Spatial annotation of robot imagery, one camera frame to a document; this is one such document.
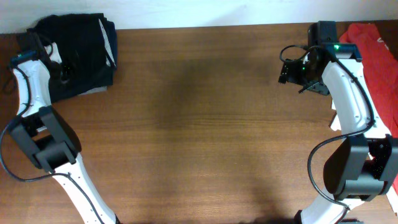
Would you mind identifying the folded navy blue garment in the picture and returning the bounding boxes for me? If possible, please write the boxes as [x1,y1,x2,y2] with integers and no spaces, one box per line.
[103,19,118,86]

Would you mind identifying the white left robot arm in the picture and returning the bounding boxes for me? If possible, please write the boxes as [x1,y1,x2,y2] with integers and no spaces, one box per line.
[2,42,119,224]

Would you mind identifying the black shorts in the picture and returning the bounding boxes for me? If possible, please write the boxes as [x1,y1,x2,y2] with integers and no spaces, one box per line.
[27,13,110,103]

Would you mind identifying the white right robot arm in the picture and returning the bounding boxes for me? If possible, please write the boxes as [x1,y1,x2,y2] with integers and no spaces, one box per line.
[279,21,397,224]

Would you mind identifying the red t-shirt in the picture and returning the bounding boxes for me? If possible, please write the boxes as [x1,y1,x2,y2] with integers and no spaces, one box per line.
[338,22,398,194]

